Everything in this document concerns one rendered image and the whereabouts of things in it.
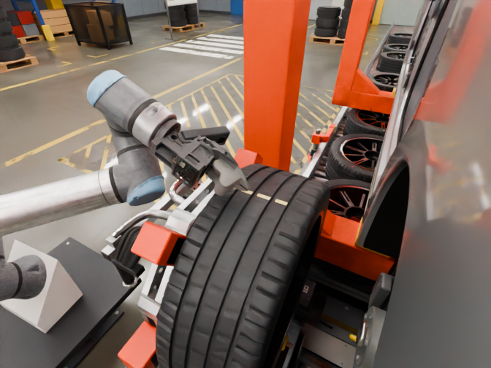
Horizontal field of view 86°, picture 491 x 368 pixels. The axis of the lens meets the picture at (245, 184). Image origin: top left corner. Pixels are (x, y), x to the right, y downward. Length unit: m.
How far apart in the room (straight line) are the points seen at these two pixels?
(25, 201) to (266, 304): 0.53
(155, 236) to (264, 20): 0.68
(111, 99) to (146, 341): 0.56
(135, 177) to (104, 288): 1.07
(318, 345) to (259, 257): 1.15
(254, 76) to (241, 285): 0.68
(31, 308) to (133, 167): 1.07
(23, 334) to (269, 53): 1.58
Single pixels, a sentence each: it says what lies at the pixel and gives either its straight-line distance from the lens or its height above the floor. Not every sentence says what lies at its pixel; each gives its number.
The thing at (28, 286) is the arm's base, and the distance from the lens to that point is 1.50.
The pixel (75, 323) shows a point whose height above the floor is 0.30.
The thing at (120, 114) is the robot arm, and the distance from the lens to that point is 0.59.
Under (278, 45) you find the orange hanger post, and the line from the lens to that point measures 0.90.
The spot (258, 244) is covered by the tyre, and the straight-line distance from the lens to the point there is 0.53.
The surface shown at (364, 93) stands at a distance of 2.90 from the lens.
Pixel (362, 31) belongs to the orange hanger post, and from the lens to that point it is 2.80.
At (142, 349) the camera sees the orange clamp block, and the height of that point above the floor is 0.88.
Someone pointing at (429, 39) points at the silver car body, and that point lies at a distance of 1.68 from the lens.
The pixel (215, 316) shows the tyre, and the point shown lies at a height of 1.07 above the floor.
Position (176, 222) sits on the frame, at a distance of 0.65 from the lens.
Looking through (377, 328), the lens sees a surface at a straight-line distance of 0.77.
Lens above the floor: 1.57
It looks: 39 degrees down
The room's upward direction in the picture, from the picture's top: straight up
